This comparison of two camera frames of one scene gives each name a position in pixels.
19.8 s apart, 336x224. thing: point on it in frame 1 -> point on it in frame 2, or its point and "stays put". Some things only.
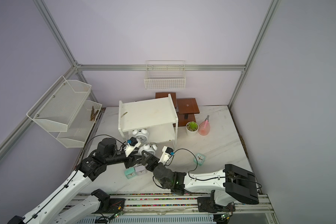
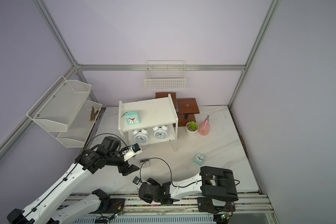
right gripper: [152, 158] -> [146, 199]
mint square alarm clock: [199, 159] stays put
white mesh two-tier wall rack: [63, 112] stays put
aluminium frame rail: [160, 67] stays put
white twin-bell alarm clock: [142, 135] stays put
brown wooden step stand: [184, 108] stays put
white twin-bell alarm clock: [150, 148] -> [161, 132]
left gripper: [131, 162] -> [129, 170]
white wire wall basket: [165, 74] stays put
